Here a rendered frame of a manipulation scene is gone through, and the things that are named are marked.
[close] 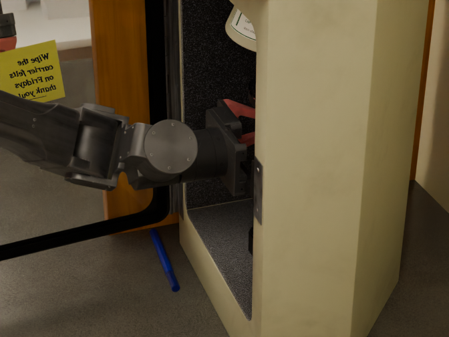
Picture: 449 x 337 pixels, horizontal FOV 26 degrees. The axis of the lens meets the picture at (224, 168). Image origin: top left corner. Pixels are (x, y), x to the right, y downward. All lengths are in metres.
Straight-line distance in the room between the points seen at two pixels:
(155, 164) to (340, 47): 0.22
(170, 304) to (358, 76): 0.45
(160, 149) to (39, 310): 0.36
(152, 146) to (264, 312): 0.22
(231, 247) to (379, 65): 0.36
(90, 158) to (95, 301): 0.28
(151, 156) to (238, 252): 0.27
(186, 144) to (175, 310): 0.31
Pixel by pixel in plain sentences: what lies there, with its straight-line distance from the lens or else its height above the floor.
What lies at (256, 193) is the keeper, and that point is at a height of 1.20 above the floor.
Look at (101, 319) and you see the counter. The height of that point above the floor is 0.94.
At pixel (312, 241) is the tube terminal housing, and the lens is 1.03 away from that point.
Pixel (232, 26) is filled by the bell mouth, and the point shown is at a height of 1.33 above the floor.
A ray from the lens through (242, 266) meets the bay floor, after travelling 1.20.
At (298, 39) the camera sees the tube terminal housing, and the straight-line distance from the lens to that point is 0.91.
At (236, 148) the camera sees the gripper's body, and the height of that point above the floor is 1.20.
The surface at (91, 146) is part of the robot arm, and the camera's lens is 1.05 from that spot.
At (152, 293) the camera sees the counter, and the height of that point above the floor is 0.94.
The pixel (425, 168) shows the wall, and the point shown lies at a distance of 1.58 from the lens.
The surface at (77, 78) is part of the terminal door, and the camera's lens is 1.19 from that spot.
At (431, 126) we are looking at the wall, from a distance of 1.54.
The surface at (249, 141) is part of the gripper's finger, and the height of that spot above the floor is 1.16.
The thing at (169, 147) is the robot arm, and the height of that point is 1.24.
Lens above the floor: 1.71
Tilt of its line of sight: 30 degrees down
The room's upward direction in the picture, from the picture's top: straight up
